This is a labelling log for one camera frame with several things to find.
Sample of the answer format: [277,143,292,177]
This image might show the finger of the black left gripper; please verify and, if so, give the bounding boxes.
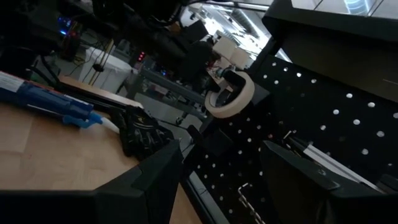
[222,70,246,94]

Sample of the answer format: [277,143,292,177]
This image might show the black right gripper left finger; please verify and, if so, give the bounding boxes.
[0,139,184,224]

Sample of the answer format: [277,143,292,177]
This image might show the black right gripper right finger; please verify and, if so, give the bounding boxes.
[261,140,398,224]

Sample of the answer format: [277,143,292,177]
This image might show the white masking tape roll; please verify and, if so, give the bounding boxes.
[204,70,256,119]

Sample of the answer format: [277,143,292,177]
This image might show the white shade table lamp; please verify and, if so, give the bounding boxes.
[213,35,237,60]

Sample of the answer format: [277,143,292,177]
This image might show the white waste bin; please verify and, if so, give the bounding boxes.
[79,46,133,94]

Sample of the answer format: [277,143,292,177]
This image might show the black work gloves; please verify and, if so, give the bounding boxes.
[110,105,175,161]

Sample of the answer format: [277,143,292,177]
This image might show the black pegboard stand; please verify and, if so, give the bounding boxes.
[182,0,398,224]

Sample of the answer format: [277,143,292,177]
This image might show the blue caulk tube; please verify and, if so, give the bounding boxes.
[0,70,121,134]

